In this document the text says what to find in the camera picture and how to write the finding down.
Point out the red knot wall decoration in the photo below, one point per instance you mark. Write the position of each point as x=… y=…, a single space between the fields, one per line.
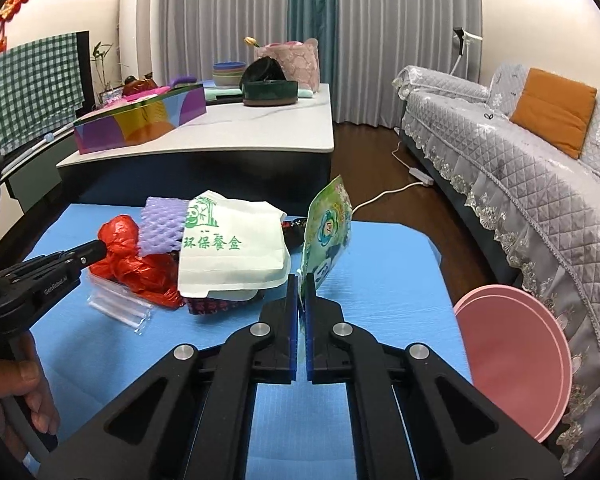
x=17 y=0

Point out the purple foam fruit net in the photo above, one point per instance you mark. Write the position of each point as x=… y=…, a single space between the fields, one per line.
x=160 y=225

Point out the grey curtain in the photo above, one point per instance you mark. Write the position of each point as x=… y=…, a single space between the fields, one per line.
x=405 y=35
x=220 y=10

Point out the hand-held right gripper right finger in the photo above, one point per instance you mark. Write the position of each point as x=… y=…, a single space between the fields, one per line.
x=310 y=320

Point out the white power strip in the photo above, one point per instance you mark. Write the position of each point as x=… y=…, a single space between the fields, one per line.
x=422 y=175

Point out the clear plastic packaging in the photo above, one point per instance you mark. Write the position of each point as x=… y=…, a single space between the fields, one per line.
x=120 y=307

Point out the dark patterned wrapper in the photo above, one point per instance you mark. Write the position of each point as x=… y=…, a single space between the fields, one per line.
x=215 y=307

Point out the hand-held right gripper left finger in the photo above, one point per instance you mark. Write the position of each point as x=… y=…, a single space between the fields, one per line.
x=292 y=320

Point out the grey quilted sofa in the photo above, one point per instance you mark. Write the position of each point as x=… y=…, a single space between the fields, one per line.
x=530 y=185

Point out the yellow tulip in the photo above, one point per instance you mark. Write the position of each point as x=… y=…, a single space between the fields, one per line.
x=250 y=41

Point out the dark red snack wrapper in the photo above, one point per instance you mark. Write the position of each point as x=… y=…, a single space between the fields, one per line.
x=295 y=235

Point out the orange cushion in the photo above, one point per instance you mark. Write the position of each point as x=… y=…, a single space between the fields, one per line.
x=555 y=110

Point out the pink plastic basin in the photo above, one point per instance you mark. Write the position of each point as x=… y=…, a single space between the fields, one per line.
x=510 y=355

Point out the red plastic bag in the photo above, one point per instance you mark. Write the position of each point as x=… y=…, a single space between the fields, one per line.
x=125 y=260

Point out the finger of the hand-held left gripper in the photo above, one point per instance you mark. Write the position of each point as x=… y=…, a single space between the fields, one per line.
x=92 y=249

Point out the white standing air conditioner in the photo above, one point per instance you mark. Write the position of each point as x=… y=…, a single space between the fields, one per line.
x=140 y=20

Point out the orange brown ornament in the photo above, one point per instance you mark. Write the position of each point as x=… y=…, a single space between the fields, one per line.
x=139 y=85

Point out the grey green cabinet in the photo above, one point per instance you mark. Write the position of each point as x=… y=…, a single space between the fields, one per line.
x=35 y=175

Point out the stack of pastel bowls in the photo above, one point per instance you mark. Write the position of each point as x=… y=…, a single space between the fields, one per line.
x=228 y=74

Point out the person's left hand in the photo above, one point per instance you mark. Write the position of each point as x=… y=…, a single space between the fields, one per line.
x=27 y=385

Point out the dark green round container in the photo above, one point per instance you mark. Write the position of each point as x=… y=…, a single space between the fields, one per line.
x=270 y=94

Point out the blue foam mat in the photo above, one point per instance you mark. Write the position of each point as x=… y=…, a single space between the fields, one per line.
x=395 y=270

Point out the black round lid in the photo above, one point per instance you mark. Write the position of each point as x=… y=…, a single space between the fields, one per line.
x=265 y=70

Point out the black television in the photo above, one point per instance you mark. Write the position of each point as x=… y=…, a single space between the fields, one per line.
x=84 y=70

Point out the bamboo plant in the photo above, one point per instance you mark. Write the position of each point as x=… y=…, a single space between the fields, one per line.
x=102 y=62

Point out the white top coffee table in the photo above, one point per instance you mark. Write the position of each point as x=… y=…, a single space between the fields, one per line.
x=260 y=125

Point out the colourful gift box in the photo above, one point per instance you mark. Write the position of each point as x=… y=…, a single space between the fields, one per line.
x=130 y=130

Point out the pink quilted basket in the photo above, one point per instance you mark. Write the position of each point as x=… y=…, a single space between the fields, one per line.
x=295 y=62

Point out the green checked cloth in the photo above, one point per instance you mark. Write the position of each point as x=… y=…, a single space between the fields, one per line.
x=25 y=90

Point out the teal curtain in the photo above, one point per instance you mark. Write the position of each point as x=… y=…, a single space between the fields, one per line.
x=312 y=10

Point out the white paper lunch box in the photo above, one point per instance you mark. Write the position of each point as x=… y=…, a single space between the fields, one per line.
x=230 y=260

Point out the green printed snack packet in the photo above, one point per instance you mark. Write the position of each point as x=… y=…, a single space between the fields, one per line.
x=327 y=230

